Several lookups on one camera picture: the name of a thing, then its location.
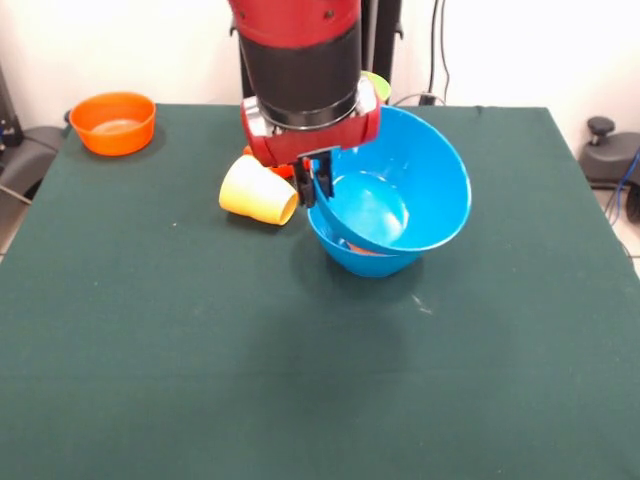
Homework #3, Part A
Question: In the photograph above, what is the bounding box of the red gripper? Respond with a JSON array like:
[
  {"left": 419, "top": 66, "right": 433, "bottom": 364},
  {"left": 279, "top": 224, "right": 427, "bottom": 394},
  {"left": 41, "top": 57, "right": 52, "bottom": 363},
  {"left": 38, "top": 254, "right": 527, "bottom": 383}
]
[{"left": 239, "top": 79, "right": 384, "bottom": 209}]

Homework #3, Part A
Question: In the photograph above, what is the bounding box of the yellow cup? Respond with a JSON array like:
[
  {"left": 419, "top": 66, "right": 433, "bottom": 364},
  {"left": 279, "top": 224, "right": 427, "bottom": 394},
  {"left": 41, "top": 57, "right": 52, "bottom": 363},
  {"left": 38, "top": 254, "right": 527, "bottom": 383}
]
[{"left": 218, "top": 154, "right": 300, "bottom": 227}]

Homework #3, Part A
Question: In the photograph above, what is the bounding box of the light orange cup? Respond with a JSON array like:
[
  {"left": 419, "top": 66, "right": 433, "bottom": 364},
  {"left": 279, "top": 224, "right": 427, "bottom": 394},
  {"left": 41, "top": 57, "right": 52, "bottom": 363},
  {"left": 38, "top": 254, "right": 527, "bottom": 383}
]
[{"left": 342, "top": 238, "right": 389, "bottom": 257}]

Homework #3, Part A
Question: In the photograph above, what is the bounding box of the large blue bowl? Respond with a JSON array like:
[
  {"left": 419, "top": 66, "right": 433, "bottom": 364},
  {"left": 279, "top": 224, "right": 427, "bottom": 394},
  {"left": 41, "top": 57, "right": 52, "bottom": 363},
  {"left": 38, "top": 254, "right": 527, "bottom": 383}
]
[
  {"left": 312, "top": 104, "right": 473, "bottom": 254},
  {"left": 306, "top": 204, "right": 424, "bottom": 279}
]

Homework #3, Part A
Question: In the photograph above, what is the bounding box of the green bowl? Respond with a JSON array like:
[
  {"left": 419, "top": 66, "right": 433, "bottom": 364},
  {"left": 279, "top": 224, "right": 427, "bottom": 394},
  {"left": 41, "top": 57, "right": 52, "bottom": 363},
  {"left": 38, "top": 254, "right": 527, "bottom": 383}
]
[{"left": 360, "top": 71, "right": 393, "bottom": 105}]

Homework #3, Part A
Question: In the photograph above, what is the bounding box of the orange bowl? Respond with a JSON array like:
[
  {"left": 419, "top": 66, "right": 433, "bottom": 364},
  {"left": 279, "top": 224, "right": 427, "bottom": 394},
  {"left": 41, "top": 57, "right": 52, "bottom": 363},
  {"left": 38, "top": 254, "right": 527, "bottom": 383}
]
[{"left": 68, "top": 91, "right": 157, "bottom": 157}]

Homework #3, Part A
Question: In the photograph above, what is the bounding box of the dark green tablecloth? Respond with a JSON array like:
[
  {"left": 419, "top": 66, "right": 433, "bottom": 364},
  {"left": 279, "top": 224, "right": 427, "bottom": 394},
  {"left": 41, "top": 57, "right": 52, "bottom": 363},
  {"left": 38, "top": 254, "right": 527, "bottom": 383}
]
[{"left": 0, "top": 102, "right": 640, "bottom": 480}]

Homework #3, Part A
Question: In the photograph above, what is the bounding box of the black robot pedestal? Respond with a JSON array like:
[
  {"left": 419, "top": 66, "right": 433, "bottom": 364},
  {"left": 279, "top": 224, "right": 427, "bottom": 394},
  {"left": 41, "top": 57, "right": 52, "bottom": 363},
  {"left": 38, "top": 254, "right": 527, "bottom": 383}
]
[{"left": 229, "top": 0, "right": 407, "bottom": 107}]

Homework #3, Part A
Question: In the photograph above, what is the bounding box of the black hanging cable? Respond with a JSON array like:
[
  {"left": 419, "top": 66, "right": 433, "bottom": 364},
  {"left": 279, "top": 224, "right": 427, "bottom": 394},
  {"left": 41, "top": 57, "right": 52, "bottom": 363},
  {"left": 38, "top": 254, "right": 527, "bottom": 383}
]
[{"left": 389, "top": 0, "right": 454, "bottom": 107}]

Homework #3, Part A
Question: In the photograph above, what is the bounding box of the grey pedestal foot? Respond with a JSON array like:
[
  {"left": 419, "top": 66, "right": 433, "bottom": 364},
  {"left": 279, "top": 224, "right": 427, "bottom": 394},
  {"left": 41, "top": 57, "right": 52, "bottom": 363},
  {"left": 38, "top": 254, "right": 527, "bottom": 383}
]
[
  {"left": 579, "top": 116, "right": 640, "bottom": 189},
  {"left": 0, "top": 107, "right": 81, "bottom": 201}
]

